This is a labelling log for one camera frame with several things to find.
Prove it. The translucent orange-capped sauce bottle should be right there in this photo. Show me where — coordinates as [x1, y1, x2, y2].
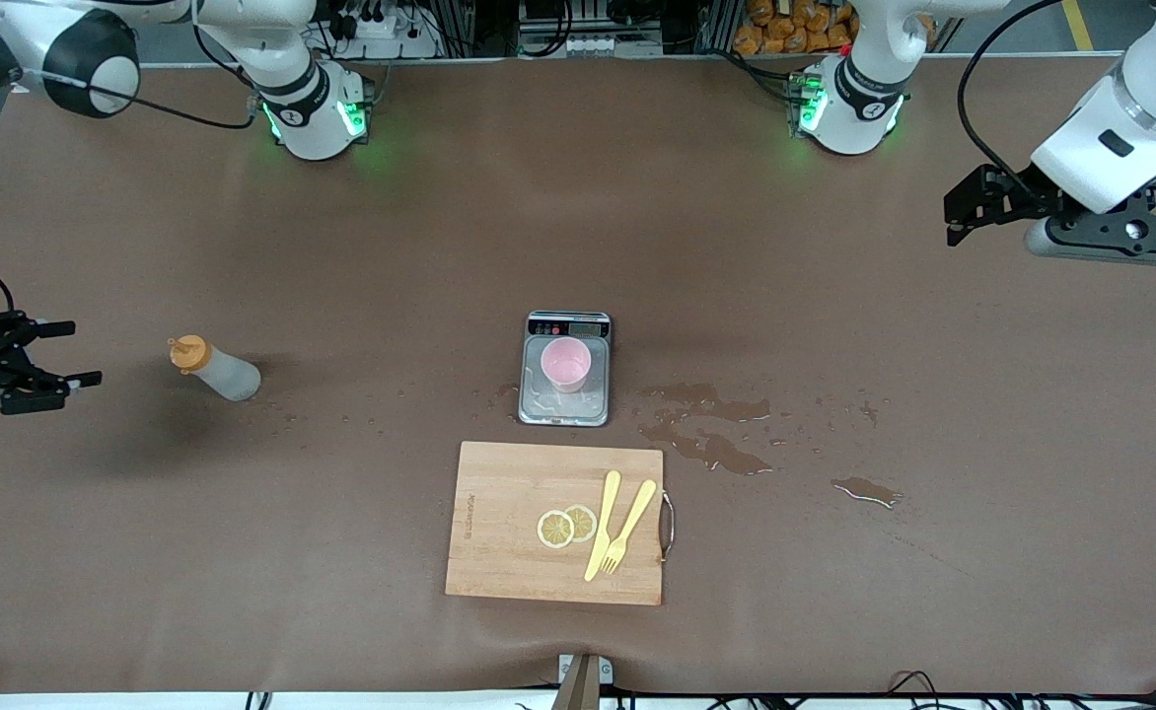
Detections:
[168, 334, 262, 402]

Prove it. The pink plastic cup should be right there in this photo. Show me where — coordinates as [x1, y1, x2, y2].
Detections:
[540, 337, 595, 394]

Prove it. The orange snack bag pile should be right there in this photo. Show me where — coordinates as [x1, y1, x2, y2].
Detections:
[733, 0, 934, 55]

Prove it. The small brown liquid puddle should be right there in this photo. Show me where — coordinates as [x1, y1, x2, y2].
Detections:
[831, 477, 903, 509]

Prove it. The large brown liquid puddle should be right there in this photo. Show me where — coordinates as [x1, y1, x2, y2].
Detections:
[637, 383, 771, 423]
[639, 424, 774, 477]

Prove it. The yellow plastic fork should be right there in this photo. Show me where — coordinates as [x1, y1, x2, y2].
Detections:
[600, 479, 658, 576]

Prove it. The silver digital kitchen scale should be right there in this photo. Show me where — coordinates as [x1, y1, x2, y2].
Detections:
[517, 311, 613, 428]

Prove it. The yellow plastic knife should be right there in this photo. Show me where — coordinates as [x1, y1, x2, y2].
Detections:
[583, 470, 622, 583]

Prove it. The white power strip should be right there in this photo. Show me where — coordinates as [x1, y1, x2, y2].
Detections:
[326, 0, 441, 60]

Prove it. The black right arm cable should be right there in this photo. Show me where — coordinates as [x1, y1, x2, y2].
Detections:
[0, 0, 263, 435]

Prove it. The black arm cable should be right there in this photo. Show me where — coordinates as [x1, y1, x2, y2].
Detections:
[958, 0, 1067, 193]
[0, 0, 263, 435]

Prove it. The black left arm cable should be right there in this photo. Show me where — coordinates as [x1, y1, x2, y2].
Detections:
[958, 0, 1067, 193]

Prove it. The aluminium frame equipment rack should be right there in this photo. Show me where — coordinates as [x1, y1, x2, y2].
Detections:
[435, 0, 742, 60]

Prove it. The wooden cutting board, metal handle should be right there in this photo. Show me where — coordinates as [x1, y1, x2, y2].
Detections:
[445, 441, 676, 606]

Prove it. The metal table edge bracket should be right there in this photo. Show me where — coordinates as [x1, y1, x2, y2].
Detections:
[553, 651, 616, 710]

